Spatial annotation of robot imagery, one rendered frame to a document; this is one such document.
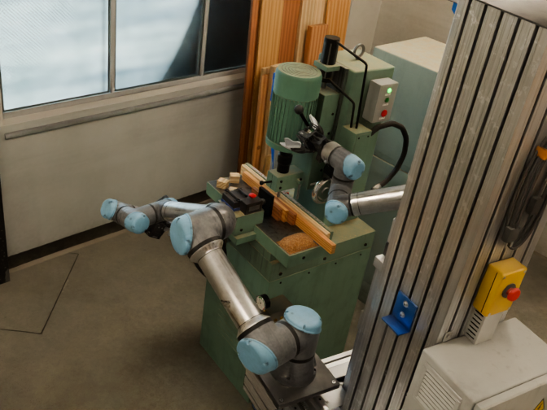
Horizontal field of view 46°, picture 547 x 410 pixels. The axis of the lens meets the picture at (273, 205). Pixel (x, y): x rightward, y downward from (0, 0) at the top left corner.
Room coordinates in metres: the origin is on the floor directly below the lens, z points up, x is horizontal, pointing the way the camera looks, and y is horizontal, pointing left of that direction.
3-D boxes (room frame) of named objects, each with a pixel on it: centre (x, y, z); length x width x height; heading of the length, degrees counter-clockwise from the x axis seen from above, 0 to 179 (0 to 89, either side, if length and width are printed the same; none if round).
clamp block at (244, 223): (2.16, 0.13, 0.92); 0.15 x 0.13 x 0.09; 41
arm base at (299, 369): (1.47, -0.14, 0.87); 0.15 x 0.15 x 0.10
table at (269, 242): (2.22, 0.06, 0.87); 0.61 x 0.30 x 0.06; 41
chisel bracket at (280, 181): (2.30, -0.03, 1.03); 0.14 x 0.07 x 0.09; 131
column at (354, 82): (2.48, -0.23, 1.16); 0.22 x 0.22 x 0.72; 41
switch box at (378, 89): (2.40, -0.35, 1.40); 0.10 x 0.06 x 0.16; 131
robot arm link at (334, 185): (1.89, -0.22, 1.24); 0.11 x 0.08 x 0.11; 174
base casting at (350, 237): (2.37, -0.11, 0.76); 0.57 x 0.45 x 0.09; 131
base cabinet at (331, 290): (2.37, -0.10, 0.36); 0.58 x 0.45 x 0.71; 131
